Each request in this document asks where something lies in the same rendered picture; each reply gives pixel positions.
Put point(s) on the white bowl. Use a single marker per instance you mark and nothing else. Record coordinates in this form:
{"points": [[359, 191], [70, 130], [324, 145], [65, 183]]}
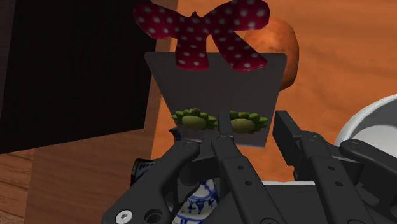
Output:
{"points": [[372, 124]]}

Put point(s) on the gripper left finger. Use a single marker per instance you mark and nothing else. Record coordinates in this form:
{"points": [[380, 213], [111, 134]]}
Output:
{"points": [[235, 173]]}

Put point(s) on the orange round fruit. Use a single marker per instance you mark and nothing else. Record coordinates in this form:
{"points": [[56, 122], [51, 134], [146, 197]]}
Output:
{"points": [[279, 37]]}

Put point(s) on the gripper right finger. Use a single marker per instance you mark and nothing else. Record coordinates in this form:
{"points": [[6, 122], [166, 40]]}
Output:
{"points": [[322, 167]]}

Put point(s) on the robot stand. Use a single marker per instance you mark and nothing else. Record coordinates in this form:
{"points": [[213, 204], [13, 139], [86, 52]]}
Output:
{"points": [[71, 71]]}

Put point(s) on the blue and white porcelain vase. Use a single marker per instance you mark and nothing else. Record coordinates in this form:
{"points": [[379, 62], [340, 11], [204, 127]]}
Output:
{"points": [[201, 198]]}

